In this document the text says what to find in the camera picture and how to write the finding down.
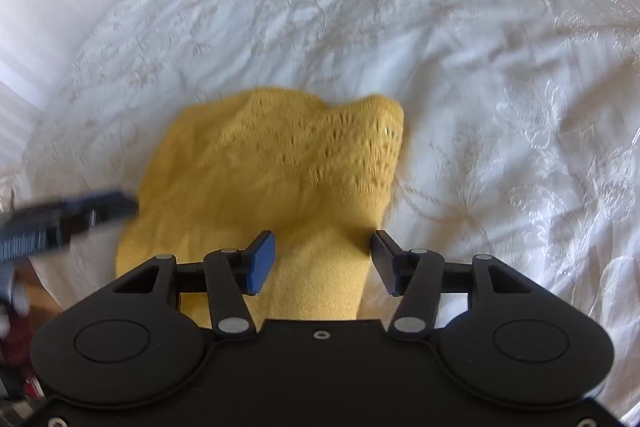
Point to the yellow knitted garment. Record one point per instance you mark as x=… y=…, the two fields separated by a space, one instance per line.
x=250 y=167

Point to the dark red cloth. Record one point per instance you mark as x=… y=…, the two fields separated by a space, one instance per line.
x=15 y=339

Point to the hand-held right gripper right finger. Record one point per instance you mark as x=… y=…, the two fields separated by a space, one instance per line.
x=387 y=265

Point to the white floral bedspread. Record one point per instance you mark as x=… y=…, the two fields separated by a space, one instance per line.
x=450 y=32

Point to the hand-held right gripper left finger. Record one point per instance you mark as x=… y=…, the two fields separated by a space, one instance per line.
x=262 y=263

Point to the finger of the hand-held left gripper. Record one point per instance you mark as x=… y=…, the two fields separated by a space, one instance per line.
x=107 y=207

